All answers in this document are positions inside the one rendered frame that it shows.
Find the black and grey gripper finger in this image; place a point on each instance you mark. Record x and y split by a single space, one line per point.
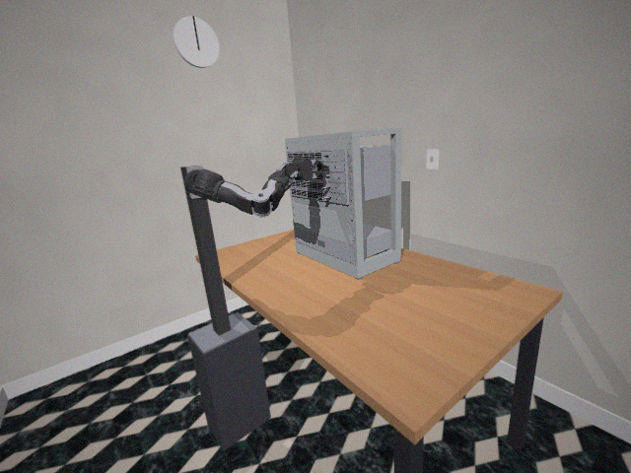
318 163
316 173

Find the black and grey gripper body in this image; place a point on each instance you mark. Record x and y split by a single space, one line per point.
305 168

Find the grey server rack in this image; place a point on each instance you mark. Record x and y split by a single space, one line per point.
333 232

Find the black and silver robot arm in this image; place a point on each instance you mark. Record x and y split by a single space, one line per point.
208 185

